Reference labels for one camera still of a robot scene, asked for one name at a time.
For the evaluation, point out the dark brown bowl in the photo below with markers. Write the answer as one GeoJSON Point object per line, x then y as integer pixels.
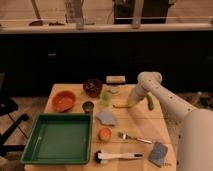
{"type": "Point", "coordinates": [92, 87]}

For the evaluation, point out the cream block on table edge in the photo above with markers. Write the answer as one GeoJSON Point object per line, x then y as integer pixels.
{"type": "Point", "coordinates": [115, 79]}

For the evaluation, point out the white handled dish brush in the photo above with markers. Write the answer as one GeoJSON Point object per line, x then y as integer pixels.
{"type": "Point", "coordinates": [103, 157]}

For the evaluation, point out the yellow banana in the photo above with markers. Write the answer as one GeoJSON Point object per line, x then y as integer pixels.
{"type": "Point", "coordinates": [121, 106]}

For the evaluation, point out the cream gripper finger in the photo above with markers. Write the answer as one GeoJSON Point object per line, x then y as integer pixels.
{"type": "Point", "coordinates": [130, 104]}

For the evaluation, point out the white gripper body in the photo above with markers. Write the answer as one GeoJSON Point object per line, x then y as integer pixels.
{"type": "Point", "coordinates": [137, 93]}

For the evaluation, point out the orange red bowl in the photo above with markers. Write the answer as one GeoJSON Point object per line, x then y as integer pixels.
{"type": "Point", "coordinates": [63, 100]}

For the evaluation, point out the green plastic tray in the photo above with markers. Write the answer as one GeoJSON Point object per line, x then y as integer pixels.
{"type": "Point", "coordinates": [59, 139]}

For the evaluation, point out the blue sponge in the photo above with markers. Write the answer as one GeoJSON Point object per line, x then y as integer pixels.
{"type": "Point", "coordinates": [158, 154]}

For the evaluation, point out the green plastic cup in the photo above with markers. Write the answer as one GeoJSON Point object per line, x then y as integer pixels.
{"type": "Point", "coordinates": [105, 98]}

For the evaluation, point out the blue grey cloth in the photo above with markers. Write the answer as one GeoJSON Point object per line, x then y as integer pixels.
{"type": "Point", "coordinates": [106, 118]}

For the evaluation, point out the black office chair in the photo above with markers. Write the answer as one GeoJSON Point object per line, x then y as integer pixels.
{"type": "Point", "coordinates": [7, 106]}

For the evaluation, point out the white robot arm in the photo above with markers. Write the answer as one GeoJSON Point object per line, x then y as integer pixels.
{"type": "Point", "coordinates": [195, 149]}

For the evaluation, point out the small orange cup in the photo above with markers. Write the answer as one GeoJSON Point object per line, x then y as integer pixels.
{"type": "Point", "coordinates": [104, 134]}

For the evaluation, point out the silver fork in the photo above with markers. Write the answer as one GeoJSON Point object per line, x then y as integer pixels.
{"type": "Point", "coordinates": [125, 136]}

